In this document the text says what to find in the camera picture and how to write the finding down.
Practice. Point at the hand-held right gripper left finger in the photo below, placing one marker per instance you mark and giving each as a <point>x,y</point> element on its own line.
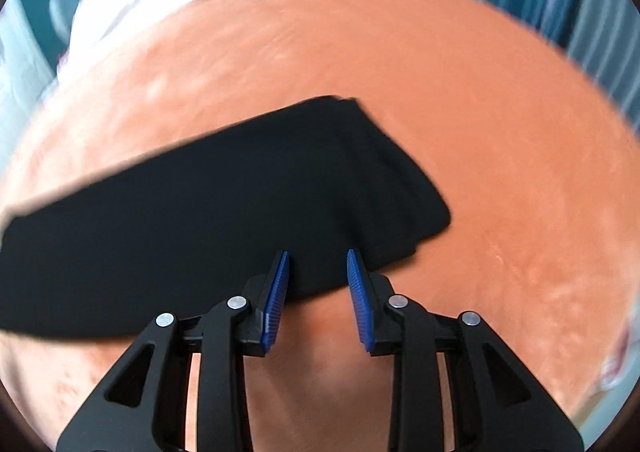
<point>276,299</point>

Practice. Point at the orange blanket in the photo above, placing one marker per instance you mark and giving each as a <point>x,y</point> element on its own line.
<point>400,132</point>

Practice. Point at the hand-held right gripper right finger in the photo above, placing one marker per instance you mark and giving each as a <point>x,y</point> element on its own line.
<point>360,302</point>

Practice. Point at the white door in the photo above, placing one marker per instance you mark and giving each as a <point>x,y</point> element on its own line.
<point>15,77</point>

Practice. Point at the black pants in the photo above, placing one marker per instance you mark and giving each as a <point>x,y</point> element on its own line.
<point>200,227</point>

